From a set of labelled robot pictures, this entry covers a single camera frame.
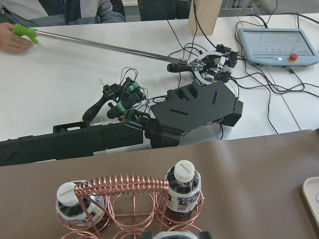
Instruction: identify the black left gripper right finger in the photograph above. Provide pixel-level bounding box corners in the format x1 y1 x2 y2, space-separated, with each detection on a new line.
199 231 211 239

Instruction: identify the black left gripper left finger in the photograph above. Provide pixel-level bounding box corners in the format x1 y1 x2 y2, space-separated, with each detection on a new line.
142 232 154 239

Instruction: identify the tea bottle white cap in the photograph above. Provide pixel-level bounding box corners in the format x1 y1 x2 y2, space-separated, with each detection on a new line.
154 231 196 239

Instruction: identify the cream serving tray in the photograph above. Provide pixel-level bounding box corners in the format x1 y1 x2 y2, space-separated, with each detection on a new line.
302 177 319 226

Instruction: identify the person hand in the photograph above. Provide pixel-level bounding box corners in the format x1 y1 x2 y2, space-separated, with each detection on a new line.
0 22 34 54

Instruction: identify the blue teach pendant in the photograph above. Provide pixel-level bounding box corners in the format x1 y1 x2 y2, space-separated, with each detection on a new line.
237 28 319 66

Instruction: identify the wooden block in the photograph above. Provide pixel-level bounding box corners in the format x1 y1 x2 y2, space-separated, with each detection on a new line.
188 0 222 35

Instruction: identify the copper wire bottle rack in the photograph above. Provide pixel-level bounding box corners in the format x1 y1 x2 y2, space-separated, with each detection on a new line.
57 175 204 239

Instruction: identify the green handled reacher stick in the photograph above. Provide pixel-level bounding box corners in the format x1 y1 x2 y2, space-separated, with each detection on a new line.
11 24 206 71

